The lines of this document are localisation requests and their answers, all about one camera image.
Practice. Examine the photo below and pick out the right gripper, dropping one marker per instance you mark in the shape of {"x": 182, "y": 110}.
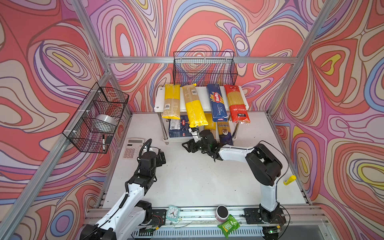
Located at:
{"x": 190, "y": 143}

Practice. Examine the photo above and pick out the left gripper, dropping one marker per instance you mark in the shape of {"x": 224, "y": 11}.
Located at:
{"x": 158, "y": 161}

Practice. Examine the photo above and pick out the blue Barilla pasta box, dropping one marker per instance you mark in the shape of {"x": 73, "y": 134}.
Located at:
{"x": 179, "y": 128}

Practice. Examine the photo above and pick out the yellow Pastatime spaghetti bag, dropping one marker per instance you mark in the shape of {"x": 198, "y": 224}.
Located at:
{"x": 211, "y": 124}

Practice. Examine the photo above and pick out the yellow narrow spaghetti bag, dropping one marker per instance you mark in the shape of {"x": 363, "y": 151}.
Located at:
{"x": 194, "y": 107}

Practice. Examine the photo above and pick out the blue yellow Ankara spaghetti bag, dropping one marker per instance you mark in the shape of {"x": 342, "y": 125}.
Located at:
{"x": 225, "y": 134}

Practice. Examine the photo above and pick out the blue Barilla spaghetti box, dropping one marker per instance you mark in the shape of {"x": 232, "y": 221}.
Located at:
{"x": 219, "y": 112}

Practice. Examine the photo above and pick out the yellow clear spaghetti bag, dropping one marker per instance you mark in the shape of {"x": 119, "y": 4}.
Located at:
{"x": 172, "y": 102}

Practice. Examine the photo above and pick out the red spaghetti bag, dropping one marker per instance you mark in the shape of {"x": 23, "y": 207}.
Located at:
{"x": 236, "y": 105}

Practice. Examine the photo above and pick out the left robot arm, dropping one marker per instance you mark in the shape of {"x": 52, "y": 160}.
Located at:
{"x": 130, "y": 210}

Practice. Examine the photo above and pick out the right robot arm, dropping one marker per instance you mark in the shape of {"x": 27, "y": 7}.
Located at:
{"x": 264, "y": 165}

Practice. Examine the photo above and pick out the white two-tier shelf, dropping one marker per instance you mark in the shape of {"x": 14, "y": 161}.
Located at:
{"x": 205, "y": 102}

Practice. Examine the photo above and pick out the white pink calculator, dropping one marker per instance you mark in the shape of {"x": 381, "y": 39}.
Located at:
{"x": 131, "y": 148}

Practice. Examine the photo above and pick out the black marker pen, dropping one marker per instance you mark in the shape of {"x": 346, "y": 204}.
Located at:
{"x": 103, "y": 143}

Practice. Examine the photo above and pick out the mint alarm clock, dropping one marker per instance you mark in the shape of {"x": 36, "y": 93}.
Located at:
{"x": 173, "y": 213}

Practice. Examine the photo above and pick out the silver tape roll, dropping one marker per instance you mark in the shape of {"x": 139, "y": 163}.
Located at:
{"x": 105, "y": 123}

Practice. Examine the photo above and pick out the green snack packet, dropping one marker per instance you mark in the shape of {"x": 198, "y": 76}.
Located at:
{"x": 229, "y": 226}

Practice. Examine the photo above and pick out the yellow glue stick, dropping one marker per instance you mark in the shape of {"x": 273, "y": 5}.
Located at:
{"x": 290, "y": 180}

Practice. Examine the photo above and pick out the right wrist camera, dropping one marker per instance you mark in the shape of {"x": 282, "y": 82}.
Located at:
{"x": 195, "y": 132}

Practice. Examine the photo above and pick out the black wire basket left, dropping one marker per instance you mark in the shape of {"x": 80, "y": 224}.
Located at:
{"x": 93, "y": 127}

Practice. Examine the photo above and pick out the black wire basket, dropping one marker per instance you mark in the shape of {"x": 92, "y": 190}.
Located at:
{"x": 93, "y": 127}
{"x": 204, "y": 67}

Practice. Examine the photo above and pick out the black wire basket back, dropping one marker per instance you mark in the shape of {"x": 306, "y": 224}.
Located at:
{"x": 204, "y": 67}

